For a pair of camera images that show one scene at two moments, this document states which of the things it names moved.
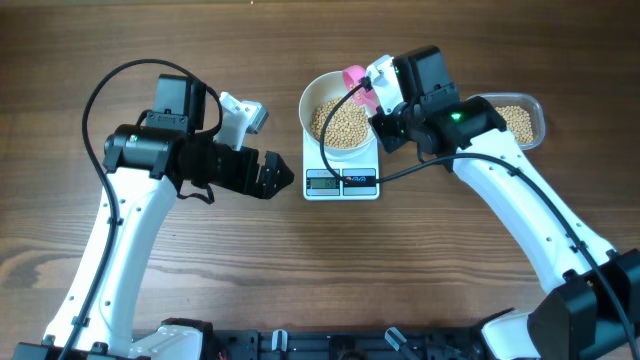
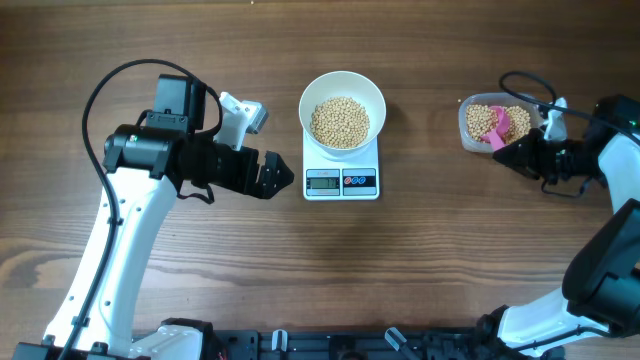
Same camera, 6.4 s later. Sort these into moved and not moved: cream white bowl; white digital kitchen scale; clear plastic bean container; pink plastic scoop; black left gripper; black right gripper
Moved: pink plastic scoop; black right gripper
Not moved: cream white bowl; clear plastic bean container; white digital kitchen scale; black left gripper
